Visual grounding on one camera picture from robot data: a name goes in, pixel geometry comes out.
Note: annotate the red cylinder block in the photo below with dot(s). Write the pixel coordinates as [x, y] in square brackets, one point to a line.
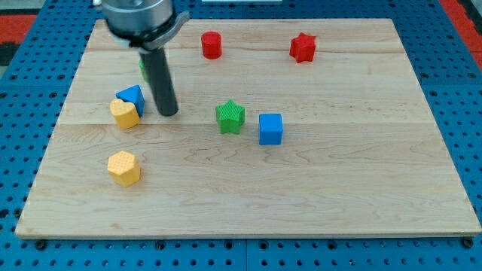
[211, 44]

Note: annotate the wooden board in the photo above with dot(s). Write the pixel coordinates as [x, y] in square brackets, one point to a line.
[361, 153]

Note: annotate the yellow hexagon block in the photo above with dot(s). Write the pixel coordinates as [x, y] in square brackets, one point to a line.
[124, 168]

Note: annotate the green block behind rod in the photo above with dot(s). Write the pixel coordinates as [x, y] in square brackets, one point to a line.
[143, 71]

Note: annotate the green star block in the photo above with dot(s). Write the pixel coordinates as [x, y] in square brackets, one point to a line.
[230, 117]

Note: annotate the yellow heart block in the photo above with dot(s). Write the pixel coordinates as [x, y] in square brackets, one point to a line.
[124, 113]

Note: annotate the blue triangle block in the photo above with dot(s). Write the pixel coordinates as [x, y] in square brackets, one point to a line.
[134, 95]

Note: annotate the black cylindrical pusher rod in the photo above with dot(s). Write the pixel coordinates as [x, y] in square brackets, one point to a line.
[160, 82]

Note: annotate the red star block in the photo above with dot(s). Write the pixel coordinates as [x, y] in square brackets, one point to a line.
[303, 48]

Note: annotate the blue cube block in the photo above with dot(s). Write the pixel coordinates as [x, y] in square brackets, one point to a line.
[270, 128]

